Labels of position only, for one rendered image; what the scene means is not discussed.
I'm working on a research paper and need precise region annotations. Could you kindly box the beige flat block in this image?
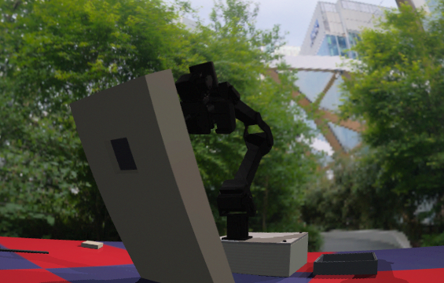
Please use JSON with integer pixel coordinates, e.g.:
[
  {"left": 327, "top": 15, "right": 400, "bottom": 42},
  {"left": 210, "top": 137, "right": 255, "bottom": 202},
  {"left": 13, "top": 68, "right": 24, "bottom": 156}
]
[{"left": 81, "top": 241, "right": 104, "bottom": 249}]

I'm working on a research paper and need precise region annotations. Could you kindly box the beige service panel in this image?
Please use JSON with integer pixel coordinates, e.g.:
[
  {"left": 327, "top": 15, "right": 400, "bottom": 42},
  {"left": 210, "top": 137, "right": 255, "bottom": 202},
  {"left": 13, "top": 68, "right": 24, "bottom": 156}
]
[{"left": 70, "top": 69, "right": 235, "bottom": 283}]

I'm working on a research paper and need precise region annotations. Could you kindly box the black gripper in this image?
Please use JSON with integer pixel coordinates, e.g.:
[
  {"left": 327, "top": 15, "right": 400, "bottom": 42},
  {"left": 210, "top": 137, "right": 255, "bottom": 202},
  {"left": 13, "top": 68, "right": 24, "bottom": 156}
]
[{"left": 180, "top": 97, "right": 236, "bottom": 134}]

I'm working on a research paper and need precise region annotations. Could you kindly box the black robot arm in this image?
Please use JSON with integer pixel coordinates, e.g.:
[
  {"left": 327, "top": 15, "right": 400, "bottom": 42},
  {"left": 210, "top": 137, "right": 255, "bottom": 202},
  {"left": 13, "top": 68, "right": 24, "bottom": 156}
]
[{"left": 175, "top": 61, "right": 273, "bottom": 241}]

